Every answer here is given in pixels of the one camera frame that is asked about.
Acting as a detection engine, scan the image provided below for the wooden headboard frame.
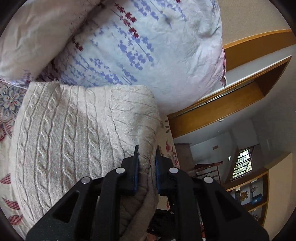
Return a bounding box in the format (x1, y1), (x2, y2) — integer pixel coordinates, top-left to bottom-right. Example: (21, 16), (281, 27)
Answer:
(168, 30), (295, 138)

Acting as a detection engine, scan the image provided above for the window with bars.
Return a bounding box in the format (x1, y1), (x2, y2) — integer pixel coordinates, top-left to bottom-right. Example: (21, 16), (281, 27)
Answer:
(232, 147), (254, 179)

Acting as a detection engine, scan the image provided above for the floral bed sheet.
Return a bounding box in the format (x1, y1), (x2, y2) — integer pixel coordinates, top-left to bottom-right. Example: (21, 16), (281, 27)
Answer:
(1, 81), (180, 238)

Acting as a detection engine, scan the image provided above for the white floral pillow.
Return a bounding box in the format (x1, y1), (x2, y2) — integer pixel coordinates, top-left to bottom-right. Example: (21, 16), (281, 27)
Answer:
(1, 1), (100, 85)

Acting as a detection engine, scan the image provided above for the blue floral pillow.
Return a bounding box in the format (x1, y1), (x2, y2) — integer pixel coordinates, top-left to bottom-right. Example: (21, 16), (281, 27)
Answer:
(39, 1), (226, 114)

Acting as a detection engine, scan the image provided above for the wooden shelf unit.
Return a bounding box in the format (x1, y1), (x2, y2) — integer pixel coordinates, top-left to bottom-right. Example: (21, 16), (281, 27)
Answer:
(223, 151), (296, 240)

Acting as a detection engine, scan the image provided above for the beige cable knit sweater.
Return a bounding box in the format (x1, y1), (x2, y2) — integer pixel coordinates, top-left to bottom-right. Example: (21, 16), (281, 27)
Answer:
(9, 82), (160, 240)

